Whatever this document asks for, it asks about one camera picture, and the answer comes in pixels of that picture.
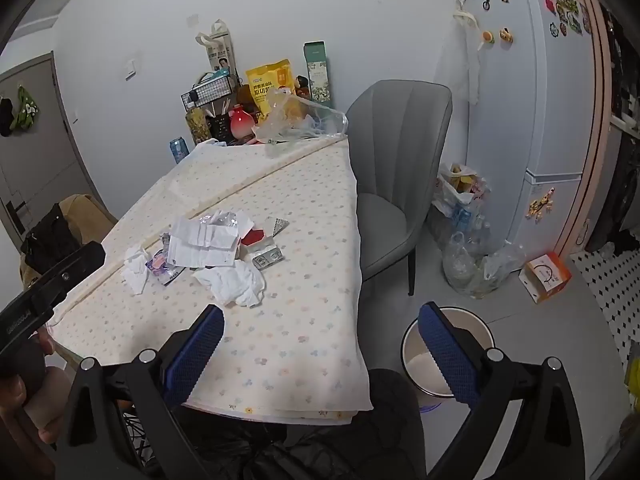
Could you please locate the floral tablecloth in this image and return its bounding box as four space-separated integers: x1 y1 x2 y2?
47 132 373 426

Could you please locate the black hanging hat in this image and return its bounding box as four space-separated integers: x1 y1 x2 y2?
0 97 17 137

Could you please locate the white printed receipt paper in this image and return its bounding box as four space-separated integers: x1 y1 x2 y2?
171 217 213 248
167 225 241 269

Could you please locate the brown and black jacket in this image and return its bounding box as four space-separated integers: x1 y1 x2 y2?
19 194 119 287

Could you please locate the white bag with yellow packets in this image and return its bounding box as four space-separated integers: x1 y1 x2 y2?
432 162 490 217

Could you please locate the white bin with black rim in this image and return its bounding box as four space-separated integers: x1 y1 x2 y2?
400 306 497 402

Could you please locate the grey upholstered chair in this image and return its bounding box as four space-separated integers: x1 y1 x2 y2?
345 80 453 297

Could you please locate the pink and purple wrapper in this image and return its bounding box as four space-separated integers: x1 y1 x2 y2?
145 250 187 287

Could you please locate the red peach-shaped vase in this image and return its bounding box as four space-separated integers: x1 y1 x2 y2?
227 103 257 139

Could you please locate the white hanging plastic bag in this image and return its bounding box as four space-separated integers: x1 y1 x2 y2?
451 9 484 107

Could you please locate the large white tissue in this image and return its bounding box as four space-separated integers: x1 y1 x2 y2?
192 264 268 309

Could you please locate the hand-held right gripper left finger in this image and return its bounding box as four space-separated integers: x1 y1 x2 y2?
54 304 226 480

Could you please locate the tall green box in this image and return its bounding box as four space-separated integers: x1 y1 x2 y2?
302 41 334 109

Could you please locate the red and white carton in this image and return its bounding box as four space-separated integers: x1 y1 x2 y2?
239 227 269 250

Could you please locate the orange and white cardboard box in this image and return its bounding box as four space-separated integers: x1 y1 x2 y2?
519 252 573 305

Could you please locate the black and white patterned mat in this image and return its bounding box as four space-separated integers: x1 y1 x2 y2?
570 249 640 363

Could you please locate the yellow patterned jar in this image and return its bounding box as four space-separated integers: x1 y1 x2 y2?
185 107 213 147

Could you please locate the cluster of fridge magnets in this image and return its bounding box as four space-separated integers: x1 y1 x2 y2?
541 0 592 39

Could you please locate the grey door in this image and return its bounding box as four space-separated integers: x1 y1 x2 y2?
0 51 103 243

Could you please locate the yellow snack bag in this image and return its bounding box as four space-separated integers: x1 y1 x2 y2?
245 58 294 123

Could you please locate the white refrigerator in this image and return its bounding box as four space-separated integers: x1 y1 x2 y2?
462 0 598 261

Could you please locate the black wire basket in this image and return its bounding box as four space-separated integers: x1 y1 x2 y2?
180 74 239 112

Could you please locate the crumpled clear plastic wrap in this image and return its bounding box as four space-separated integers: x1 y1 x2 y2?
199 210 242 229

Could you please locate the white milk carton box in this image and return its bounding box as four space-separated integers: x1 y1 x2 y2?
196 20 236 79

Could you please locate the silver blister pack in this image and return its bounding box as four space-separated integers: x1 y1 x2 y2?
251 247 284 269

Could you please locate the yellow figure fridge magnet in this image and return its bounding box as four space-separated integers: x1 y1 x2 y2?
525 187 557 221

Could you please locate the black mesh pen holder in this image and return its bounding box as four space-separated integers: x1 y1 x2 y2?
205 110 236 144

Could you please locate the pack of water bottles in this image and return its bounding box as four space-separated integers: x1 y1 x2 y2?
425 204 492 251

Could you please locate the small crumpled white tissue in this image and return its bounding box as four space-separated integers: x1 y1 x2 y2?
121 246 152 295

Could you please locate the person's left hand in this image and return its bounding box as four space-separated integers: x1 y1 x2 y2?
0 332 71 446

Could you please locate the green hanging plush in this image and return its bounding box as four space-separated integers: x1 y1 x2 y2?
10 85 41 132

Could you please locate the clear bag of empty bottles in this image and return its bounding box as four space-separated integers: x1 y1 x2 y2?
442 231 527 300

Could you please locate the clear plastic bag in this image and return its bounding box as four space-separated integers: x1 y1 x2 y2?
254 87 349 150

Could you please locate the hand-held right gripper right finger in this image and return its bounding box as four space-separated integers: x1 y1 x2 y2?
417 301 587 480

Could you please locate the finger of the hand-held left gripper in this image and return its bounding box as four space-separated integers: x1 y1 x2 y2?
31 241 107 310

